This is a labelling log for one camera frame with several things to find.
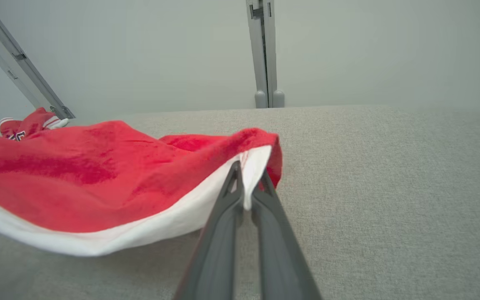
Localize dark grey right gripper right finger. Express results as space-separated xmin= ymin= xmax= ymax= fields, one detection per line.
xmin=252 ymin=169 xmax=322 ymax=300

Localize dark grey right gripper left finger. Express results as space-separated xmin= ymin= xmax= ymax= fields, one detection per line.
xmin=173 ymin=161 xmax=245 ymax=300

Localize red shorts with white hem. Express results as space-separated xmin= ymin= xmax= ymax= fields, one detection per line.
xmin=0 ymin=120 xmax=283 ymax=257

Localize red lettered basketball jersey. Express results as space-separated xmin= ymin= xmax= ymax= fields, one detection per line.
xmin=0 ymin=107 xmax=70 ymax=141

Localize grey fabric sofa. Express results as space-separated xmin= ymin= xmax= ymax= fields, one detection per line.
xmin=0 ymin=104 xmax=480 ymax=300

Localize grey double partition post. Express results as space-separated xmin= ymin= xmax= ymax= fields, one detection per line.
xmin=246 ymin=0 xmax=285 ymax=109

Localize grey partition frame rail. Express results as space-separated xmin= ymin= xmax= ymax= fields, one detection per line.
xmin=0 ymin=0 xmax=76 ymax=120

